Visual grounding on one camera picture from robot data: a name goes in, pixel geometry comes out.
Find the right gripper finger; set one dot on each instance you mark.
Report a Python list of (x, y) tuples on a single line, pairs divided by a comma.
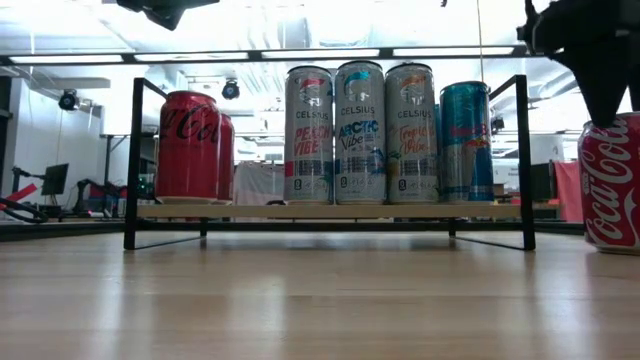
[(636, 80), (600, 85)]

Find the red Coca-Cola can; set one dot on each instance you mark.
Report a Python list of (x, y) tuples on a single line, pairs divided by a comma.
[(187, 150), (227, 160), (610, 190)]

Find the Celsius Tropical Vibe can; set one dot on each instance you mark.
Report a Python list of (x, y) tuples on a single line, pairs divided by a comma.
[(412, 150)]

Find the black-lidded Celsius can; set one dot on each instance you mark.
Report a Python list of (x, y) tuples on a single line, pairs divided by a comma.
[(308, 150), (360, 150)]

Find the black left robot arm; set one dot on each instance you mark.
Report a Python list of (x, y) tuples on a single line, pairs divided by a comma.
[(167, 12)]

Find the black ceiling spotlight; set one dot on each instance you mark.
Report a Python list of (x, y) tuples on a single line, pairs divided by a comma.
[(498, 125), (68, 101), (230, 90)]

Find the red hanging cloth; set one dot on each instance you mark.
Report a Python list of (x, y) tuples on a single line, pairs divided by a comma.
[(570, 192)]

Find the black computer monitor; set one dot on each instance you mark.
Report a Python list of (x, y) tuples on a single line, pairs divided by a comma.
[(541, 182), (55, 179)]

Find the white draped cloth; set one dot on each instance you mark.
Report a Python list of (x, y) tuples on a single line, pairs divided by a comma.
[(257, 182)]

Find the red flat bar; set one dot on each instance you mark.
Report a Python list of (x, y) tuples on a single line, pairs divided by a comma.
[(22, 194)]

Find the wooden shelf with black frame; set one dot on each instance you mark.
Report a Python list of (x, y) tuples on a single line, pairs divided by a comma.
[(325, 211)]

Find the black overhead frame beam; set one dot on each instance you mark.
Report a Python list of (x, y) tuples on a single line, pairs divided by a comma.
[(127, 58)]

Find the black frame table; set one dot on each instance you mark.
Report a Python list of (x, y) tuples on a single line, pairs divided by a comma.
[(107, 150)]

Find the black metal table frame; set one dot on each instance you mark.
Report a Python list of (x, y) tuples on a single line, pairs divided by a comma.
[(75, 229)]

